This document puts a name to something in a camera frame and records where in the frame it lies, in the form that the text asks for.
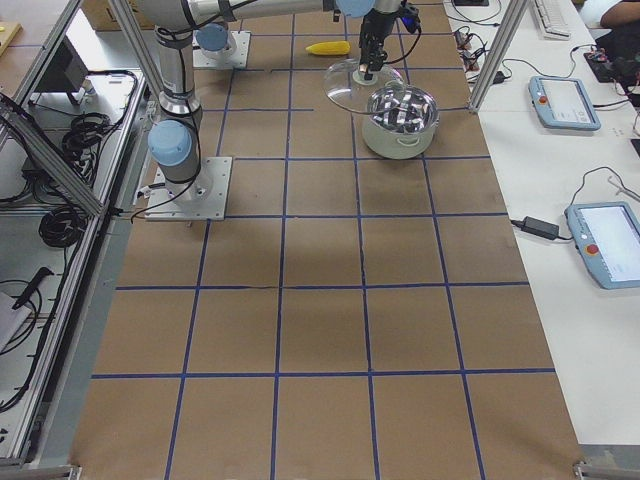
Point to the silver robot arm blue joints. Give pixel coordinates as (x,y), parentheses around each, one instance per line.
(174,141)

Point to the blue teach pendant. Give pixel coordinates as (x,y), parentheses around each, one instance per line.
(563,103)
(606,236)

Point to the white keyboard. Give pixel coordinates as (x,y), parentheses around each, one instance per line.
(550,19)

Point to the aluminium frame post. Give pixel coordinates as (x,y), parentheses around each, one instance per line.
(501,42)

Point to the white steel cooking pot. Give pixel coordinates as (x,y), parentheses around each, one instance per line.
(400,127)

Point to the far blue teach pendant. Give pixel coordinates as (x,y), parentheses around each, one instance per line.
(563,103)

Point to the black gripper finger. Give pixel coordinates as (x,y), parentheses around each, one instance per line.
(374,60)
(363,64)

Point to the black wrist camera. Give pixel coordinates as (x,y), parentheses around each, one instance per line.
(409,16)

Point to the aluminium frame side rail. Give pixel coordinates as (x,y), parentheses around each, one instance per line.
(60,232)

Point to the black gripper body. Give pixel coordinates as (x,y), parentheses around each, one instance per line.
(374,26)

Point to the small electronics board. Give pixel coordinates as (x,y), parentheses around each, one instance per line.
(471,48)

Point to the yellow toy corn cob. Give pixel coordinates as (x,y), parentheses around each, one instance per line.
(329,48)

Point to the brown paper table cover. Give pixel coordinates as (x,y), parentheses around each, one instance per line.
(350,318)

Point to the glass pot lid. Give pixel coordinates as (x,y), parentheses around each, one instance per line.
(351,87)

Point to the black power adapter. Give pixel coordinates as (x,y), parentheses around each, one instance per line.
(540,228)

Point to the near blue teach pendant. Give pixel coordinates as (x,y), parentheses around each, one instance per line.
(606,236)

